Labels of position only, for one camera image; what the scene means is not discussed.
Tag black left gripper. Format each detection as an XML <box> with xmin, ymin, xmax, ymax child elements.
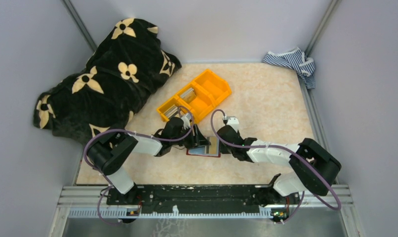
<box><xmin>171</xmin><ymin>123</ymin><xmax>211</xmax><ymax>150</ymax></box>

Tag red leather card holder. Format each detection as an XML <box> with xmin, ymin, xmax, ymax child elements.
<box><xmin>186</xmin><ymin>146</ymin><xmax>221</xmax><ymax>158</ymax></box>

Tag gold card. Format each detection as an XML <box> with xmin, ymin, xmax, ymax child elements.
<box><xmin>205</xmin><ymin>136</ymin><xmax>219</xmax><ymax>157</ymax></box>

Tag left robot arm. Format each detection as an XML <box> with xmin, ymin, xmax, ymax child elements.
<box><xmin>83</xmin><ymin>114</ymin><xmax>211</xmax><ymax>204</ymax></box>

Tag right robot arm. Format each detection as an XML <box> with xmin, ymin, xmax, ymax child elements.
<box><xmin>215</xmin><ymin>117</ymin><xmax>342</xmax><ymax>203</ymax></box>

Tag cards in left bin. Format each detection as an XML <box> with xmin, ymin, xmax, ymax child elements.
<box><xmin>163</xmin><ymin>105</ymin><xmax>181</xmax><ymax>119</ymax></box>

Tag cards in bin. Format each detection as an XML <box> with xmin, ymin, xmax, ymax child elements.
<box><xmin>163</xmin><ymin>105</ymin><xmax>181</xmax><ymax>119</ymax></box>
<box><xmin>179</xmin><ymin>88</ymin><xmax>197</xmax><ymax>103</ymax></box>

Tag cards in middle bin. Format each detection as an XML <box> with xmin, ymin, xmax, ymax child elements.
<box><xmin>179</xmin><ymin>88</ymin><xmax>197</xmax><ymax>103</ymax></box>

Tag yellow plastic bin middle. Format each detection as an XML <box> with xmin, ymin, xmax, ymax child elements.
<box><xmin>175</xmin><ymin>82</ymin><xmax>214</xmax><ymax>123</ymax></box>

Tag yellow plastic bin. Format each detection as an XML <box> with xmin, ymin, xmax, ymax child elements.
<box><xmin>157</xmin><ymin>96</ymin><xmax>187</xmax><ymax>122</ymax></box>
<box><xmin>175</xmin><ymin>82</ymin><xmax>214</xmax><ymax>123</ymax></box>
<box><xmin>193</xmin><ymin>69</ymin><xmax>232</xmax><ymax>107</ymax></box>

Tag yellow plastic bin left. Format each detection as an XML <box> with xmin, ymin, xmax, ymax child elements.
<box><xmin>157</xmin><ymin>96</ymin><xmax>187</xmax><ymax>122</ymax></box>

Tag yellow plastic bin right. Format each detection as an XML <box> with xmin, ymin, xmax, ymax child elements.
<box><xmin>193</xmin><ymin>69</ymin><xmax>232</xmax><ymax>107</ymax></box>

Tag blue white striped cloth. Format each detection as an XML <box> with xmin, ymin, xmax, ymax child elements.
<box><xmin>262</xmin><ymin>47</ymin><xmax>316</xmax><ymax>90</ymax></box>

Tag black floral blanket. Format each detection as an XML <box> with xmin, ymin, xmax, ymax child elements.
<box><xmin>33</xmin><ymin>18</ymin><xmax>182</xmax><ymax>144</ymax></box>

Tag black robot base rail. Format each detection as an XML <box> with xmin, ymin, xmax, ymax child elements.
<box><xmin>107</xmin><ymin>185</ymin><xmax>300</xmax><ymax>214</ymax></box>

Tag aluminium frame rail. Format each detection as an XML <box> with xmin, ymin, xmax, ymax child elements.
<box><xmin>58</xmin><ymin>185</ymin><xmax>354</xmax><ymax>222</ymax></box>

